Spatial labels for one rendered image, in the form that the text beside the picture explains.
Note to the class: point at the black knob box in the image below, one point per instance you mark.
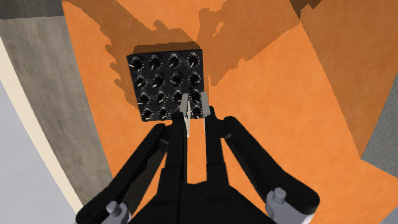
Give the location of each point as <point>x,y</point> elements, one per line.
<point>175,70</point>

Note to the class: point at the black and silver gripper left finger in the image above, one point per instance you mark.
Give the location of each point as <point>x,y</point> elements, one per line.
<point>117,203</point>

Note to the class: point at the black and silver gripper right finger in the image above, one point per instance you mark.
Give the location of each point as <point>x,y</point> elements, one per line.
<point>287,200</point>

